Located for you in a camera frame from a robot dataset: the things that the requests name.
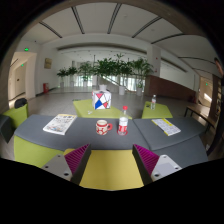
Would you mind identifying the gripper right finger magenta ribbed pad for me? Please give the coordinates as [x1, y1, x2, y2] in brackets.
[132, 144, 181, 185]

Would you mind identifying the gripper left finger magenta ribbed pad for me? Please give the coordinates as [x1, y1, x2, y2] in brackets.
[42, 144, 91, 185]

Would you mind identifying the distant clear water bottle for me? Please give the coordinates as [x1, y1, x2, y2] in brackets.
[150, 95, 156, 110]

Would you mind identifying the colourful magazine on left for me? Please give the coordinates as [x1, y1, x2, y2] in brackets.
[43, 114, 77, 135]

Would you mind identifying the yellow white booklet on right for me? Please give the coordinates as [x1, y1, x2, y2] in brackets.
[152, 118, 181, 136]

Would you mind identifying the red round coaster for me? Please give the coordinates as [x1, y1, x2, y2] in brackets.
[117, 131, 128, 136]

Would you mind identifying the red and white mug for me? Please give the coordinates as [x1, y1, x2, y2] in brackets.
[96, 120, 113, 135]

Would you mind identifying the person in black t-shirt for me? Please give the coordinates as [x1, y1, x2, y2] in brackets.
[206, 57, 224, 157]

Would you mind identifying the white red blue patterned cube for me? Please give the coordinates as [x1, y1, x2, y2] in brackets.
[92, 90, 112, 110]

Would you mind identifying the wooden bench on right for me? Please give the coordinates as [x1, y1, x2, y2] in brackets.
[184, 105, 216, 130]

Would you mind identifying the green chair on left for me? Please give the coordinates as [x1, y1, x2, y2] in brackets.
[4, 104, 28, 129]

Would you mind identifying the black backpack on chair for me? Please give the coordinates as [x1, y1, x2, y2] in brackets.
[14, 98, 27, 109]

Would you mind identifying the red fire extinguisher box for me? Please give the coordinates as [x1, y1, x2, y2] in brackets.
[43, 83, 49, 94]

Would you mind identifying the potted plant right white pot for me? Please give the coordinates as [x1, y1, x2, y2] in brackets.
[132, 58, 153, 96]

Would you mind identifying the potted plant in white pot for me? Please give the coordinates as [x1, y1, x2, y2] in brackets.
[112, 54, 132, 96]

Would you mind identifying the framed notice on wall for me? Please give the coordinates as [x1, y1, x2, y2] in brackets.
[44, 58, 52, 69]

